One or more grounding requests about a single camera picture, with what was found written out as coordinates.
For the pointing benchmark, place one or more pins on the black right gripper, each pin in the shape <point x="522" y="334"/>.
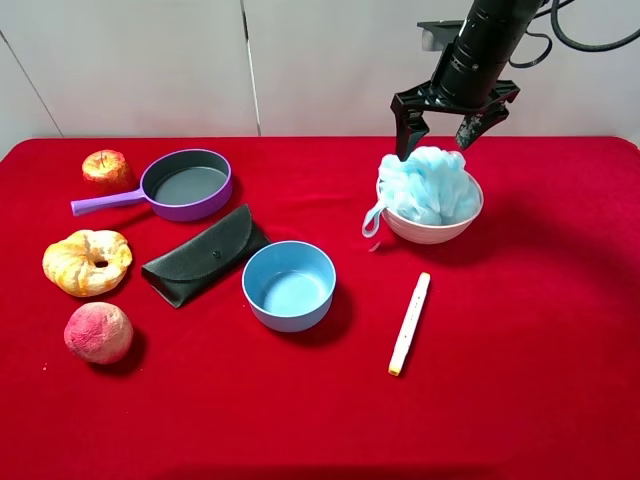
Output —
<point x="408" y="107"/>

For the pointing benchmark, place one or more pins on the blue mesh bath sponge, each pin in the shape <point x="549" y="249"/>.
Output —
<point x="430" y="188"/>

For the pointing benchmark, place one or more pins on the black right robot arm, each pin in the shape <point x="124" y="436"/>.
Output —
<point x="466" y="80"/>

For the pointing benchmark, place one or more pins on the white ceramic bowl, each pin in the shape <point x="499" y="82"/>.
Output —
<point x="431" y="234"/>

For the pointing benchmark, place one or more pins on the blue plastic bowl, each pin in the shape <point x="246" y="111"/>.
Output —
<point x="289" y="285"/>

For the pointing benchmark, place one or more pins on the white yellow marker pen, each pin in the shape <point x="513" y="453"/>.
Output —
<point x="409" y="325"/>

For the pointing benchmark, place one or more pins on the purple toy frying pan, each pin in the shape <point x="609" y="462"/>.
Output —
<point x="181" y="186"/>

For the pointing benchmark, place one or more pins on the red velvet tablecloth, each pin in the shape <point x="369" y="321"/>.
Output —
<point x="524" y="363"/>

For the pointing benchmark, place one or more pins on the black glasses case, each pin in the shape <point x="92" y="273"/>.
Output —
<point x="188" y="270"/>

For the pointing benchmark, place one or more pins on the red yellow toy apple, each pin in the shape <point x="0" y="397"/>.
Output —
<point x="108" y="172"/>

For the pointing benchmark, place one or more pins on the yellow white toy pumpkin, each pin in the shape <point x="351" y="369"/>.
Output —
<point x="88" y="263"/>

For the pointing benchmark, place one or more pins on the pink toy peach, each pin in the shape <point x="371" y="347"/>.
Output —
<point x="99" y="333"/>

